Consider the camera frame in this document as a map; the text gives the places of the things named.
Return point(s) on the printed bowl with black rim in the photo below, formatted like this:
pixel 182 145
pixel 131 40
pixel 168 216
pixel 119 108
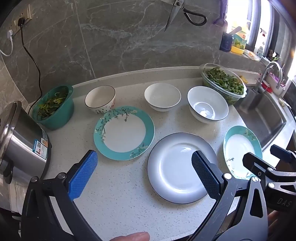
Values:
pixel 99 99

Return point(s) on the large white dark-rimmed bowl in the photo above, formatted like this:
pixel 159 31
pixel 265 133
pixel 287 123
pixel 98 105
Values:
pixel 203 102

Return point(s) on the stainless steel rice cooker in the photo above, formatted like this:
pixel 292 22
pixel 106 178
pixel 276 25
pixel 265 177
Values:
pixel 25 139

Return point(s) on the white plate with dark rim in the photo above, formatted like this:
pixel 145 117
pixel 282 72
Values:
pixel 173 166

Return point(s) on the yellow bowl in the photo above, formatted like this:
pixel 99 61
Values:
pixel 237 50

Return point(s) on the teal colander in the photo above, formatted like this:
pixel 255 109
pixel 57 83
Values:
pixel 62 115

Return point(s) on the dark blue cup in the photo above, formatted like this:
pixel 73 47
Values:
pixel 225 44

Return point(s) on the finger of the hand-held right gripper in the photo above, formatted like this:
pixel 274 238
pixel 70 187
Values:
pixel 283 154
pixel 254 164

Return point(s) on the clear plastic container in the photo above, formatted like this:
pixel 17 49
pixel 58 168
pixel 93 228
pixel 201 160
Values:
pixel 231 98

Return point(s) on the plain white bowl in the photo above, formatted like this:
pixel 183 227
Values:
pixel 161 95

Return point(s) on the purple hanging utensil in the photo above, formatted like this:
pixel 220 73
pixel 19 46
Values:
pixel 222 14

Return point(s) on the yellow sponge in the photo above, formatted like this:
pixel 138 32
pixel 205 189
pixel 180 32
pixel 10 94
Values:
pixel 244 80

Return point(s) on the leafy greens with yellow stems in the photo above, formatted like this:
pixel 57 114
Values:
pixel 49 104

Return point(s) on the steel faucet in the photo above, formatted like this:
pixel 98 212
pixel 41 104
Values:
pixel 257 85

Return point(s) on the dark green leafy greens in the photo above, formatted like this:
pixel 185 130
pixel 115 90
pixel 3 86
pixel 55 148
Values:
pixel 222 78

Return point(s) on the cooking oil bottle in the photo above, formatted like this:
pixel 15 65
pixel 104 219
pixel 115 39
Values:
pixel 241 37

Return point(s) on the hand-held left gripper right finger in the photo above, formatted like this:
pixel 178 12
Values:
pixel 205 176

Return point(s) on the person's left hand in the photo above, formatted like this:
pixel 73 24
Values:
pixel 131 236

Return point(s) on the white spray bottle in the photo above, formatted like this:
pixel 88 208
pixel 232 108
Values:
pixel 260 49

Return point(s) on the wall power outlet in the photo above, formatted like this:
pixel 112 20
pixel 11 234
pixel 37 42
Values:
pixel 26 15

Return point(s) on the kitchen scissors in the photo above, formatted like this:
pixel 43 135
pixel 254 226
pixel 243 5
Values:
pixel 171 17

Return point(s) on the teal floral plate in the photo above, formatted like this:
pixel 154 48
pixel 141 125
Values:
pixel 124 134
pixel 238 148

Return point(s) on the red plastic item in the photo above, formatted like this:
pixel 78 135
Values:
pixel 266 87

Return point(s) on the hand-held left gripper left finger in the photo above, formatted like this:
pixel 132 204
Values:
pixel 84 173

